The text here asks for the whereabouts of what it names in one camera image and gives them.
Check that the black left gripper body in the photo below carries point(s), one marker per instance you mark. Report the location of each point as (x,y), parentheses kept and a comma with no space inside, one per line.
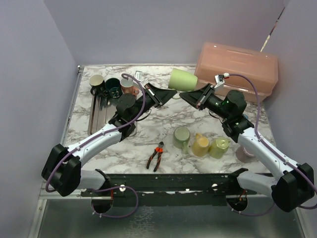
(149,103)

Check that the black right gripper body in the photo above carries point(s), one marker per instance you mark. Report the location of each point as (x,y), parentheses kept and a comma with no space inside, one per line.
(214,103)

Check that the pink terracotta mug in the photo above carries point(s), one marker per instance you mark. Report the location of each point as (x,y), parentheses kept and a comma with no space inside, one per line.
(128,87)

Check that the light green mug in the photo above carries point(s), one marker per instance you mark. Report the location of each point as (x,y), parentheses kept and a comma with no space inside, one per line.
(182,81)

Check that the dark teal mug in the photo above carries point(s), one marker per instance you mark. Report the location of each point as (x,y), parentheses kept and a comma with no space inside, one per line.
(113,88)

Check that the black mug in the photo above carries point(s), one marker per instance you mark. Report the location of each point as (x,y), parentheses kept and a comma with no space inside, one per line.
(97,84)

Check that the sage green mug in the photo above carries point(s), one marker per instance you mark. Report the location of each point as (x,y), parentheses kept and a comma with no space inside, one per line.
(181,137)

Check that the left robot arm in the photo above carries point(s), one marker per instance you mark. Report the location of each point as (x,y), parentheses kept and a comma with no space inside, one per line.
(63,169)

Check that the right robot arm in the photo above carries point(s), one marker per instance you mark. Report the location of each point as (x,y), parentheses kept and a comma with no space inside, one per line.
(290,185)

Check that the lime green faceted mug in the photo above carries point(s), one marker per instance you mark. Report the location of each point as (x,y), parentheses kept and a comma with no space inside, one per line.
(219,147)

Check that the mauve purple mug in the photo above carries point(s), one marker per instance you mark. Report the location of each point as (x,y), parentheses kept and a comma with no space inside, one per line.
(243,155)

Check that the yellow mug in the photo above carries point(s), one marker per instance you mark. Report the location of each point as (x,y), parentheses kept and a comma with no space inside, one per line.
(200,145)

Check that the steel tray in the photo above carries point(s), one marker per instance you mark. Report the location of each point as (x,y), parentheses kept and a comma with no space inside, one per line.
(102,110)

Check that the pink plastic storage box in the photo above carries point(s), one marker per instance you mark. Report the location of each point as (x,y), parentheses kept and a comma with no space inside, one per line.
(260,68)

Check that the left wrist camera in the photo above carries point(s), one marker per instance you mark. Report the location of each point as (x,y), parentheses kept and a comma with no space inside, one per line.
(138,75)

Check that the clear handle screwdriver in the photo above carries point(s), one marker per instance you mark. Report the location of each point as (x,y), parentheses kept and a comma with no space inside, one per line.
(146,143)

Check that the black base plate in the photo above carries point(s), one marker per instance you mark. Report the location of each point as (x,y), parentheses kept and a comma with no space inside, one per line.
(167,190)

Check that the aluminium rail frame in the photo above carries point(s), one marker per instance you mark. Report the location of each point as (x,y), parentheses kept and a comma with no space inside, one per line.
(41,207)

